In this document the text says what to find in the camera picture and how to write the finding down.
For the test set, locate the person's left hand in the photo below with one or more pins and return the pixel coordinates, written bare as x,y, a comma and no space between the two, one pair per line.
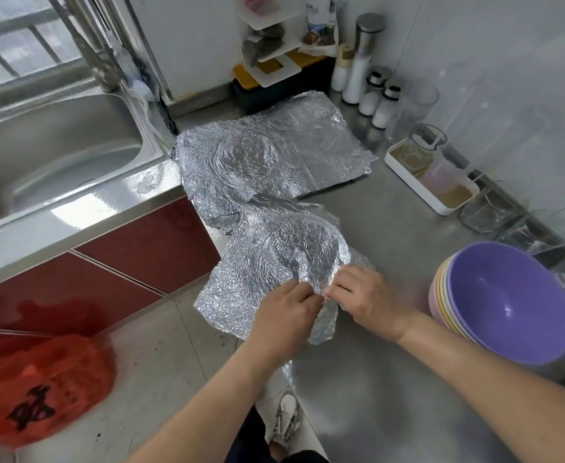
284,328

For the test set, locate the person's right hand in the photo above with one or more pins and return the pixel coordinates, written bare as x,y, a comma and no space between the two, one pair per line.
374,303

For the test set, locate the pink bowl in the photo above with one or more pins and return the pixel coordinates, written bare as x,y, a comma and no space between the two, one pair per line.
437,305

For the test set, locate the foil-covered bowl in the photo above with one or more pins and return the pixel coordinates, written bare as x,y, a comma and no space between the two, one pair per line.
273,255

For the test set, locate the purple bowl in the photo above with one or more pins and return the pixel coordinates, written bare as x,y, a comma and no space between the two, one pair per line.
514,302

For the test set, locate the stack of aluminium foil sheets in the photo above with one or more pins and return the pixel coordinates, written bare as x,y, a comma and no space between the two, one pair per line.
282,149

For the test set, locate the person's right forearm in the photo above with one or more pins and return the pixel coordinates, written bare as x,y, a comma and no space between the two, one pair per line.
495,400

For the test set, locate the person's left forearm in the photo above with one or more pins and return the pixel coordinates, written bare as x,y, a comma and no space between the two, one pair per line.
210,419

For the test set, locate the person's right white shoe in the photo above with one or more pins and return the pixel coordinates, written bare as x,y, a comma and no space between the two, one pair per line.
286,417

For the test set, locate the person's dark trousers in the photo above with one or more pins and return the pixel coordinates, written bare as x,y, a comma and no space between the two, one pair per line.
249,440

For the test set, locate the white rectangular tray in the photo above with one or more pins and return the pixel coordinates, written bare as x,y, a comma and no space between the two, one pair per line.
408,178

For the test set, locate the pink translucent cup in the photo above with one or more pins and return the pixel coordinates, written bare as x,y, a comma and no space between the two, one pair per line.
444,176

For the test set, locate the red kitchen cabinet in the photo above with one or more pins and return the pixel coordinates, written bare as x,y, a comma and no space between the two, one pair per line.
152,250

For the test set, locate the white shaker with black lid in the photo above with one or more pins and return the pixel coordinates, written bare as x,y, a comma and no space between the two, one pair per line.
385,111
371,96

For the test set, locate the small white tan-capped bottle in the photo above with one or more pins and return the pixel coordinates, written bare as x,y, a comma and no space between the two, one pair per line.
341,72

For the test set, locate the tall white steel-capped bottle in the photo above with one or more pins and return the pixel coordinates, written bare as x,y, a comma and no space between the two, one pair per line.
362,67

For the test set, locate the red plastic bag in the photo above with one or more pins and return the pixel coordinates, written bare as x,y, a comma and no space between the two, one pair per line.
41,390

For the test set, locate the white dish brush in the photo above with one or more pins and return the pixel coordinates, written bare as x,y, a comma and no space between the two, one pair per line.
140,89

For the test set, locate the white corner shelf rack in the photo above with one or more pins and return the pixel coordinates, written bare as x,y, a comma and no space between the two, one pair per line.
273,43

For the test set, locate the colourful snack packet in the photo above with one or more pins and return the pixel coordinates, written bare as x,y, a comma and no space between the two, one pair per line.
319,22

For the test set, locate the stainless steel sink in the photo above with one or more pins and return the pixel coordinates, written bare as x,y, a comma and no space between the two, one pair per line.
51,159

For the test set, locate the steel faucet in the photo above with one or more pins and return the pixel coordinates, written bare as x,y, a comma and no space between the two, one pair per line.
89,48

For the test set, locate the metal window railing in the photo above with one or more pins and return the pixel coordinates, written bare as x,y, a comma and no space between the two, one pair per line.
17,31

